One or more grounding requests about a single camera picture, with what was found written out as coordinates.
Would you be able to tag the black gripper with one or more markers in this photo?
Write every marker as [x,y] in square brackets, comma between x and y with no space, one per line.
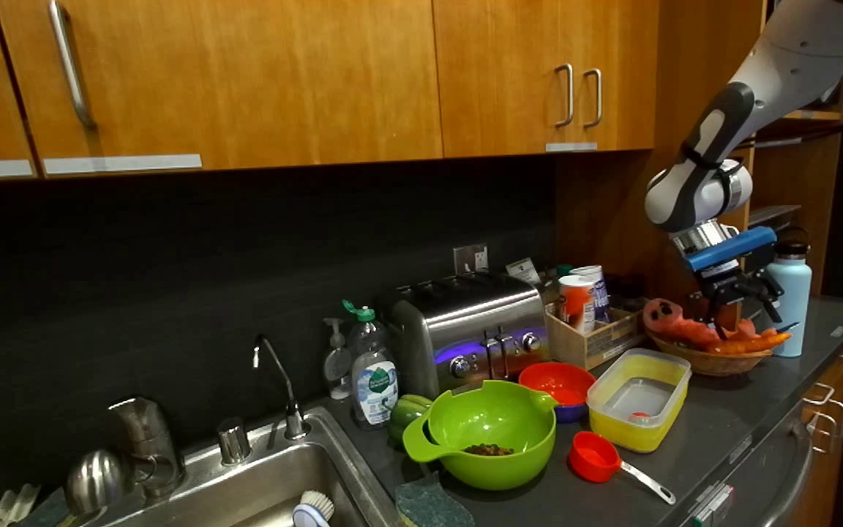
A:
[744,276]

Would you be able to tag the orange plush doll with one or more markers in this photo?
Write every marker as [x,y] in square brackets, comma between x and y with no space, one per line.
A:
[680,323]

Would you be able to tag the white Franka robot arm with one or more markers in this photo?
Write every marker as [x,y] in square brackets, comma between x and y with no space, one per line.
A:
[803,47]

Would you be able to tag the purple bowl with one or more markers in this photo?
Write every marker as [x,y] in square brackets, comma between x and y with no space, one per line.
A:
[574,414]

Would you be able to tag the red bowl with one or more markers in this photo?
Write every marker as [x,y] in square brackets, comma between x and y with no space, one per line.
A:
[554,382]

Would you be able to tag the green plastic bowl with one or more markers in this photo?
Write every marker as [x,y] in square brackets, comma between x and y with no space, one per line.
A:
[484,434]

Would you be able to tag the orange toy carrot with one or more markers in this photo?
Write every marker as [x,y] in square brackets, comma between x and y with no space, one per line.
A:
[760,342]

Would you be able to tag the light blue water bottle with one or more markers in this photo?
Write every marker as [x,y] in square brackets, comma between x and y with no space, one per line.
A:
[794,312]

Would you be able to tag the wicker basket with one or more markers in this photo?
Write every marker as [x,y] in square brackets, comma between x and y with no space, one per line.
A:
[718,364]

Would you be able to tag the white and blue canister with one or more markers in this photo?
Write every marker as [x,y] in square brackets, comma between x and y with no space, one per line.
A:
[599,288]

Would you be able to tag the yellow plastic container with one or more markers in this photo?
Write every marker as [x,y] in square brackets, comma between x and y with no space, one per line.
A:
[637,399]

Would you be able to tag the wooden crate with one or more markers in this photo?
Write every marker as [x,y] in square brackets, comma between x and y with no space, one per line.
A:
[586,342]

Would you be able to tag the red and white canister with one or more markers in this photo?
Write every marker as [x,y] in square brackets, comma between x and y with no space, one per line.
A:
[574,304]

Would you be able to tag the red measuring cup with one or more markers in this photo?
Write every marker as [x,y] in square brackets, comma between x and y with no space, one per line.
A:
[592,458]

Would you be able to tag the silver toaster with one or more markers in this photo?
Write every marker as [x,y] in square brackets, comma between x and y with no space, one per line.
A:
[469,332]

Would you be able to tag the green apple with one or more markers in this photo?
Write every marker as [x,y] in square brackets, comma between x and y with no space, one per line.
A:
[409,414]

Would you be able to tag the green sponge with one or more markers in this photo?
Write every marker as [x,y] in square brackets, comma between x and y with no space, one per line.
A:
[431,505]

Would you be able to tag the clear dish soap bottle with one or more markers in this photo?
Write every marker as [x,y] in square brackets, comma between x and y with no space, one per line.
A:
[374,382]

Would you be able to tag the curved metal faucet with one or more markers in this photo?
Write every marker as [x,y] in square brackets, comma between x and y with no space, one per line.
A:
[280,374]

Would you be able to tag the white dish brush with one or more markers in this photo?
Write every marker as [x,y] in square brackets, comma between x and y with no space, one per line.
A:
[312,509]

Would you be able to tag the metal sink knob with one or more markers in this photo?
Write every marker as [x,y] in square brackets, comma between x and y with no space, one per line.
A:
[232,442]

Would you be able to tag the stainless steel sink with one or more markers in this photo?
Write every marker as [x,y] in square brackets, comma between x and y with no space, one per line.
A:
[247,486]

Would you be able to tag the wide wooden cabinet door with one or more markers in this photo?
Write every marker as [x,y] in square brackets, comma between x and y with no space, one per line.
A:
[247,67]

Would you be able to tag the round silver pot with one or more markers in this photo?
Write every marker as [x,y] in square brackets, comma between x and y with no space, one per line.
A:
[91,483]

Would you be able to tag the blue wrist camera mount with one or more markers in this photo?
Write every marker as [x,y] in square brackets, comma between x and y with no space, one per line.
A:
[730,249]

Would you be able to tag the wall power outlet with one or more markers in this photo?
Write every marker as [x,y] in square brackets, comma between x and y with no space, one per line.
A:
[469,257]

